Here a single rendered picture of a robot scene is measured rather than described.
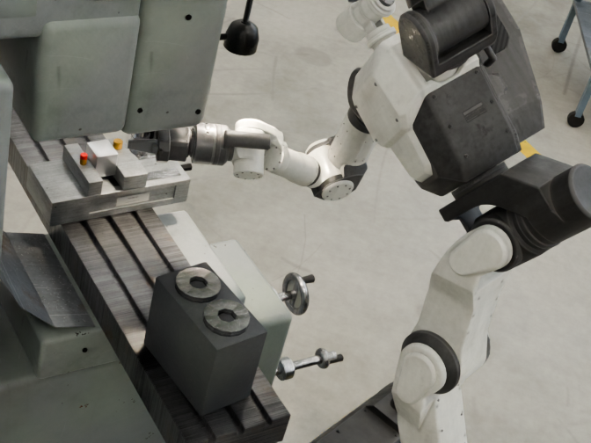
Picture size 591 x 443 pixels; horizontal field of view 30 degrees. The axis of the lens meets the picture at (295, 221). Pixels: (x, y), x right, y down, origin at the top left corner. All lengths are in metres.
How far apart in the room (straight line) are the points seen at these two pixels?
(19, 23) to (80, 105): 0.22
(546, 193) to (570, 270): 2.54
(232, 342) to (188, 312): 0.11
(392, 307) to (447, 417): 1.61
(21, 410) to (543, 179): 1.25
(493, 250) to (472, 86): 0.31
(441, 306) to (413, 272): 1.95
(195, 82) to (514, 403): 2.04
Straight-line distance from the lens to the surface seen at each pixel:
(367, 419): 2.77
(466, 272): 2.14
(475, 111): 2.06
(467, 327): 2.25
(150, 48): 2.10
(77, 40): 2.00
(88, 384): 2.57
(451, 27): 1.93
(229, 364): 2.12
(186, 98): 2.21
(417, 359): 2.30
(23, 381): 2.49
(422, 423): 2.45
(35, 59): 2.02
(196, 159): 2.34
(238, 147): 2.33
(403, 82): 2.02
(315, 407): 3.58
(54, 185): 2.56
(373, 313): 3.97
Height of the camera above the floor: 2.57
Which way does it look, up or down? 37 degrees down
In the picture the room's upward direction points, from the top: 16 degrees clockwise
